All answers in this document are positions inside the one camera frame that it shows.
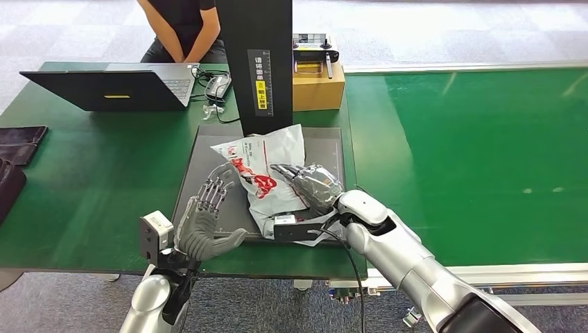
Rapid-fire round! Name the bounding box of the dark grey open laptop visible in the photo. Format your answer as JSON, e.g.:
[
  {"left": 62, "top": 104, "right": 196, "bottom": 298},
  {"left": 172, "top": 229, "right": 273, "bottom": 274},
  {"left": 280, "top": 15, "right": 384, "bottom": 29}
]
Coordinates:
[{"left": 19, "top": 62, "right": 200, "bottom": 112}]

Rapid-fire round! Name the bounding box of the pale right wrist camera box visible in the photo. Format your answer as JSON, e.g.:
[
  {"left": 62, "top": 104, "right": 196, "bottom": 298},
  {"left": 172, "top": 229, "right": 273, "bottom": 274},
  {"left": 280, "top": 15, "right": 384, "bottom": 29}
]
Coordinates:
[{"left": 272, "top": 213, "right": 343, "bottom": 243}]

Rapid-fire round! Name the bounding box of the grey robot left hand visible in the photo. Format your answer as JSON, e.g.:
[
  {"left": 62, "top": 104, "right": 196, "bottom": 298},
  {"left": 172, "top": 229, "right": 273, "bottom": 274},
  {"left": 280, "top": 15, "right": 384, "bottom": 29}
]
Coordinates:
[{"left": 173, "top": 162, "right": 249, "bottom": 263}]

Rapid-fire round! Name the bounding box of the black fabric bag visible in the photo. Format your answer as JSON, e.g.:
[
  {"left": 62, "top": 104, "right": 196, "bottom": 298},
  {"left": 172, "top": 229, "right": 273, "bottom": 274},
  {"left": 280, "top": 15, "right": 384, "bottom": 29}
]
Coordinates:
[{"left": 0, "top": 158, "right": 27, "bottom": 225}]

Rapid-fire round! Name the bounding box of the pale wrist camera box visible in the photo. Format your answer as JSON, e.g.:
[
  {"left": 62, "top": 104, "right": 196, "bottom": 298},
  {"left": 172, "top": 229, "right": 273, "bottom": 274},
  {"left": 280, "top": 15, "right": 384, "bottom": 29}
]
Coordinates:
[
  {"left": 139, "top": 210, "right": 175, "bottom": 268},
  {"left": 272, "top": 213, "right": 343, "bottom": 243}
]

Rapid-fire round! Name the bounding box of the white red-printed courier package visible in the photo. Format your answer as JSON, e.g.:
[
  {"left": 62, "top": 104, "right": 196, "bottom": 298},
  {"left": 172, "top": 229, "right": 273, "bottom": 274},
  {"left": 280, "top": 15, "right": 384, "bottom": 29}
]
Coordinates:
[{"left": 210, "top": 123, "right": 345, "bottom": 248}]

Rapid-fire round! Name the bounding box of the black remote controller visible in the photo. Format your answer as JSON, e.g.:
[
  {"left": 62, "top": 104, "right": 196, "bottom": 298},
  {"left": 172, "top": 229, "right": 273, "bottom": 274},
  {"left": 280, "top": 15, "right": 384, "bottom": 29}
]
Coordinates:
[{"left": 292, "top": 33, "right": 341, "bottom": 80}]

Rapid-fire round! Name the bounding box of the grey power adapter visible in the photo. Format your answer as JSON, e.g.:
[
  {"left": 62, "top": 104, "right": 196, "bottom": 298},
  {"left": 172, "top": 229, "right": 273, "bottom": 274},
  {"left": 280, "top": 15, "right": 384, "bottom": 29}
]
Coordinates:
[{"left": 205, "top": 73, "right": 232, "bottom": 101}]

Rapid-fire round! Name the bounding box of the brown cardboard box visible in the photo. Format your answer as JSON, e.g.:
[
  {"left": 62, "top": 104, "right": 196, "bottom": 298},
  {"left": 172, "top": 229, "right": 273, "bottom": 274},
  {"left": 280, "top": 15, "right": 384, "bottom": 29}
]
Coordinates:
[{"left": 292, "top": 62, "right": 346, "bottom": 112}]

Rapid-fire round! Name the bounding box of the black power cable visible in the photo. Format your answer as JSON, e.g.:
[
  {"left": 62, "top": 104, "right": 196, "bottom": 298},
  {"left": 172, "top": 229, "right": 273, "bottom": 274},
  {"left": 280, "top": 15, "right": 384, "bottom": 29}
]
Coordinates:
[{"left": 190, "top": 65, "right": 242, "bottom": 125}]

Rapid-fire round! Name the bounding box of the black flat flap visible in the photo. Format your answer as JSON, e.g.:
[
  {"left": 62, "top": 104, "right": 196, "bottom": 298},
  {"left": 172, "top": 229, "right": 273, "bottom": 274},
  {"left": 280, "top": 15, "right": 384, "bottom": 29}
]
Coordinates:
[
  {"left": 0, "top": 144, "right": 37, "bottom": 167},
  {"left": 0, "top": 126, "right": 49, "bottom": 146}
]

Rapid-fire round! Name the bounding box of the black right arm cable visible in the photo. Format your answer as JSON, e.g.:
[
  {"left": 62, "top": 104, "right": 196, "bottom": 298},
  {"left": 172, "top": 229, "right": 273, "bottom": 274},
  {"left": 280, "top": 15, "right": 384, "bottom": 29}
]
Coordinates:
[{"left": 312, "top": 227, "right": 366, "bottom": 333}]

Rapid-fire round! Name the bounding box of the green conveyor belt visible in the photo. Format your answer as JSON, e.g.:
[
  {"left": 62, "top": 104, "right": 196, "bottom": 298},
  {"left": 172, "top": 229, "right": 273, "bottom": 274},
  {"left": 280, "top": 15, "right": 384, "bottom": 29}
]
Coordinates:
[{"left": 328, "top": 62, "right": 588, "bottom": 308}]

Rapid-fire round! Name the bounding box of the person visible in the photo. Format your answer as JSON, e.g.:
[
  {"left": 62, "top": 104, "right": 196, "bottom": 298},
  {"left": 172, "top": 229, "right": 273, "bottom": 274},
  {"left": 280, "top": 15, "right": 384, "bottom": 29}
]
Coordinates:
[{"left": 137, "top": 0, "right": 228, "bottom": 65}]

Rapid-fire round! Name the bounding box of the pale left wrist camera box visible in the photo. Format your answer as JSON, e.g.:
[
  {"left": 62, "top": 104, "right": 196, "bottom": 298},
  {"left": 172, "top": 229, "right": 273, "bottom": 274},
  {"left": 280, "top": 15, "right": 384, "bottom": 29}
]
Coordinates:
[{"left": 139, "top": 210, "right": 175, "bottom": 268}]

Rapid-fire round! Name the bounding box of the black inbound scanner machine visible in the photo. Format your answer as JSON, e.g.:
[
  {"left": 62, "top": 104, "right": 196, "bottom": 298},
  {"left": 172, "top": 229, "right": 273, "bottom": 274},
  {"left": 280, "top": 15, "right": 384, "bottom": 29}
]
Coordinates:
[{"left": 172, "top": 0, "right": 346, "bottom": 247}]

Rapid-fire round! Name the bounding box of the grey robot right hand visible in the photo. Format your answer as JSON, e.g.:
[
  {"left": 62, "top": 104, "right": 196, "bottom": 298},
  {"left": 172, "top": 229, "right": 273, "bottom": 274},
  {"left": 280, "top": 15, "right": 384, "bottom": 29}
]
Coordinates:
[{"left": 270, "top": 163, "right": 345, "bottom": 219}]

